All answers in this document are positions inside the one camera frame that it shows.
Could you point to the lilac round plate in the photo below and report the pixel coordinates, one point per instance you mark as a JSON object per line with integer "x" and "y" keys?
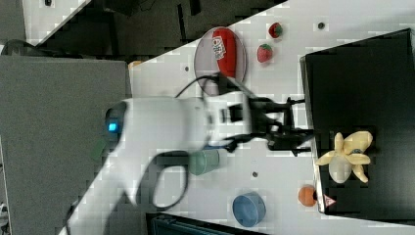
{"x": 205, "y": 62}

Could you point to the small orange fruit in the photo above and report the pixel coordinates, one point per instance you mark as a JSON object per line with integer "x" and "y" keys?
{"x": 307, "y": 196}

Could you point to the peeled yellow banana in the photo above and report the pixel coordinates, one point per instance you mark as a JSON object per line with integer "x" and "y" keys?
{"x": 348, "y": 156}

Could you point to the red strawberry far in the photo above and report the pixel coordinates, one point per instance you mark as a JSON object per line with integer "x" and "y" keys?
{"x": 275, "y": 30}

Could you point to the blue plastic cup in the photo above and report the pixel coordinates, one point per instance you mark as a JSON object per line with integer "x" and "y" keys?
{"x": 249, "y": 209}

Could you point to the black toaster oven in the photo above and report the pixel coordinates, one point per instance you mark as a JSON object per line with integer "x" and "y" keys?
{"x": 366, "y": 85}

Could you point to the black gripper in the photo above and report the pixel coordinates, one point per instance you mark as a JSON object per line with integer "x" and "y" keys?
{"x": 272, "y": 130}

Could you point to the red strawberry near plate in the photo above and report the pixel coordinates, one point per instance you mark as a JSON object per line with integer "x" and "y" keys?
{"x": 264, "y": 53}

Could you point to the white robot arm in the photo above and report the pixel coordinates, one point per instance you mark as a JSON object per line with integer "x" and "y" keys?
{"x": 147, "y": 135}

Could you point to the red ketchup bottle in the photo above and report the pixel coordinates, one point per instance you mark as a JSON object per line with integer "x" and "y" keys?
{"x": 225, "y": 51}

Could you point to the green measuring cup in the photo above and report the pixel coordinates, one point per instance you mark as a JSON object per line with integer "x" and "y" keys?
{"x": 203, "y": 162}

